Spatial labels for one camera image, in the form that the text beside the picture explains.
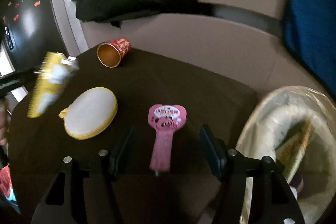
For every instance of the group of red door stickers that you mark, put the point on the group of red door stickers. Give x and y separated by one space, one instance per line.
23 3

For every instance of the black door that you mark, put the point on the black door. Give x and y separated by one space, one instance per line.
26 19

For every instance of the person's left hand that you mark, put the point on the person's left hand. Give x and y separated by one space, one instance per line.
2 124

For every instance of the blue cloth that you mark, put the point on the blue cloth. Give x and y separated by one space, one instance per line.
309 16

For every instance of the pink ice cream wrapper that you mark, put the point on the pink ice cream wrapper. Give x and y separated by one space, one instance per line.
160 145

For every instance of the grey door frame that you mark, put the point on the grey door frame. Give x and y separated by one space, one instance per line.
65 16

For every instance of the trash bin with clear liner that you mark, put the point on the trash bin with clear liner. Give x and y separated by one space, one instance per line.
252 129

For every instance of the red paper cup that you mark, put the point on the red paper cup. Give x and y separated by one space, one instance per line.
120 47

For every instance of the yellow snack packet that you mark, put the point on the yellow snack packet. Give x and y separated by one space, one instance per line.
295 148

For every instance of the yellow white wrapper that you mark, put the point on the yellow white wrapper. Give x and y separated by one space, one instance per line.
44 90

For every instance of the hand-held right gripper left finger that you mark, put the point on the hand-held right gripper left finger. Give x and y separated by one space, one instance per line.
122 153

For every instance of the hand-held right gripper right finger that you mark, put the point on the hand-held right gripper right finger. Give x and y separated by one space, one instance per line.
211 153

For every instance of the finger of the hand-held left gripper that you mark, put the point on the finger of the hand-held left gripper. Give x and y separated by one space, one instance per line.
15 81

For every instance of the black door lock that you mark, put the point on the black door lock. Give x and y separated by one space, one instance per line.
8 37

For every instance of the yellow rimmed white lid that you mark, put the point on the yellow rimmed white lid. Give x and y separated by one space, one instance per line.
89 113

